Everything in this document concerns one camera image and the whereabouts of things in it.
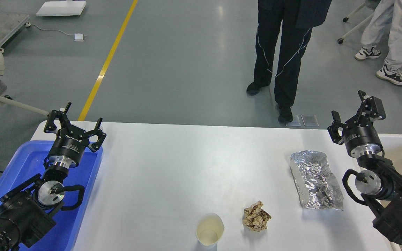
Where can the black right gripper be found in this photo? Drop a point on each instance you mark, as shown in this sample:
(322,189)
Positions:
(359,135)

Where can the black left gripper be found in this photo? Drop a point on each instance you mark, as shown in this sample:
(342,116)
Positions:
(67,146)

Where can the white paper cup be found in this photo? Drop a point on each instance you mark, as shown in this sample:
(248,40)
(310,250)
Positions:
(209,230)

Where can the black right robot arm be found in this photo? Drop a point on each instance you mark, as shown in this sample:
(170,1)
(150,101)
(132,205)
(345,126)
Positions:
(378,186)

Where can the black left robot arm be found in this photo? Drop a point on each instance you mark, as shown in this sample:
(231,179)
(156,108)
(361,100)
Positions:
(27,211)

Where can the right clear floor plate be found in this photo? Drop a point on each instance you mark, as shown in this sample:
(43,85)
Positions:
(310,120)

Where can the clear floor plate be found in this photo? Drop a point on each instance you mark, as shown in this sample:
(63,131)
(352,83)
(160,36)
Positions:
(310,120)
(295,122)

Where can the left clear floor plate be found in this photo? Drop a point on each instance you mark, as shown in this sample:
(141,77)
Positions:
(295,122)

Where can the crumpled aluminium foil tray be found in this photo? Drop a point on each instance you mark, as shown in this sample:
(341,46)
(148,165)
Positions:
(316,185)

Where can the person in black clothes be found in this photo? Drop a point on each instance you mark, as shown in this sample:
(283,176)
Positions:
(283,32)

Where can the person in white trousers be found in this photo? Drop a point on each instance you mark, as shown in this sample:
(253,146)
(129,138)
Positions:
(387,12)

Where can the white foam board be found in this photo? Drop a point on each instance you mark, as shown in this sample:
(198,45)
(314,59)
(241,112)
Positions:
(62,8)

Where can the grey metal platform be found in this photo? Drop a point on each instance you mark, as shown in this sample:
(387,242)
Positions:
(10,23)

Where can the crumpled brown paper ball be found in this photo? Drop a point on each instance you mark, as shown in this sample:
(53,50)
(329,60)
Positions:
(255,217)

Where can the white power adapter with cable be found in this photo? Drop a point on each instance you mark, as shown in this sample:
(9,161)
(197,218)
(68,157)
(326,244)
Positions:
(75,36)

